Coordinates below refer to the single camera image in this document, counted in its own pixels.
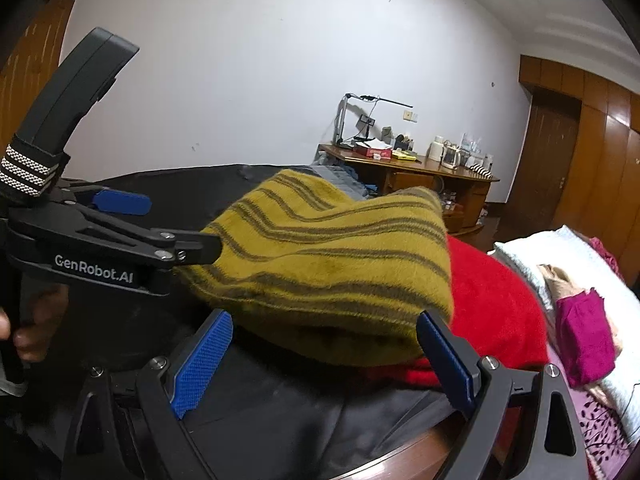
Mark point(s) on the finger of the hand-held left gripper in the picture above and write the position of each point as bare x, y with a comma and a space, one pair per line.
205, 247
122, 203

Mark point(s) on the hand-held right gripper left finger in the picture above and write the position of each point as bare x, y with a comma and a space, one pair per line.
202, 365

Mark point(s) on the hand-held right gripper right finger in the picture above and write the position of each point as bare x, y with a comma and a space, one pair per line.
445, 362

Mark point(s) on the yellow striped knit sweater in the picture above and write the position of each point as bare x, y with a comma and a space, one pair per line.
325, 260

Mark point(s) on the person's left hand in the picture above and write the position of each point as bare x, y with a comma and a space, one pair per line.
42, 325

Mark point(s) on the brown wooden door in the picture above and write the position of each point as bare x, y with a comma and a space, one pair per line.
30, 60

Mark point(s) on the red cloth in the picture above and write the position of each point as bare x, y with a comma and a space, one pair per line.
500, 310

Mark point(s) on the beige cloth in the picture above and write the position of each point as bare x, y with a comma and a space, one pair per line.
560, 280

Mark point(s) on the magenta folded cloth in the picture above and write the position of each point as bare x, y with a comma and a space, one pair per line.
585, 335

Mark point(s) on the pink floral bed sheet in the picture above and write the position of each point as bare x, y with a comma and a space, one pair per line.
600, 425

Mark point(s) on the white textured blanket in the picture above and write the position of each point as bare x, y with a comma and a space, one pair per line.
565, 242

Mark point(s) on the brown wooden desk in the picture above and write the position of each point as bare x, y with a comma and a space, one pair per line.
410, 180

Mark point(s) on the black desk lamp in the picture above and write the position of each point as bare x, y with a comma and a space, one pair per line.
341, 120

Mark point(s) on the red box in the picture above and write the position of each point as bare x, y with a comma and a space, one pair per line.
370, 152

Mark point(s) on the black white striped item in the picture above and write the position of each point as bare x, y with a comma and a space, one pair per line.
481, 174

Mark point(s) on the dark pink knit cloth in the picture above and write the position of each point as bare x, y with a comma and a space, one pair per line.
605, 255

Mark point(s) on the small black screen on stand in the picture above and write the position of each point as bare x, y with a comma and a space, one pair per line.
367, 121

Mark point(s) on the yellow notepad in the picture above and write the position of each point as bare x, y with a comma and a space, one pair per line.
405, 156

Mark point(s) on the white jug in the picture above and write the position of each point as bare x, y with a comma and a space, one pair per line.
436, 150

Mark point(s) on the small grey container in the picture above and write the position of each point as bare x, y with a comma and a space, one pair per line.
387, 134

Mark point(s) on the black pen holder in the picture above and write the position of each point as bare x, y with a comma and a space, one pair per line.
401, 142

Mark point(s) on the brown wooden wardrobe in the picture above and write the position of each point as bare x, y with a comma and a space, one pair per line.
600, 160

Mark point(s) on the white wall socket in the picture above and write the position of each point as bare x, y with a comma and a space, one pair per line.
411, 117

